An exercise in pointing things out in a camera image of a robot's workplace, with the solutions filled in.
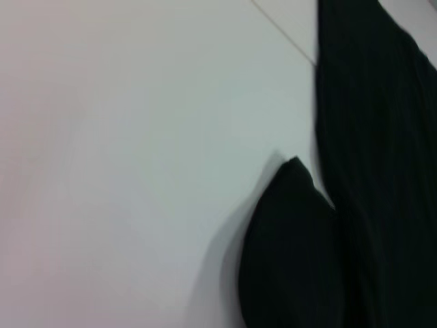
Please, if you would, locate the black t-shirt with FREE print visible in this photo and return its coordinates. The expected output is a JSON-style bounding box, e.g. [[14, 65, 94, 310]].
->
[[238, 0, 437, 328]]

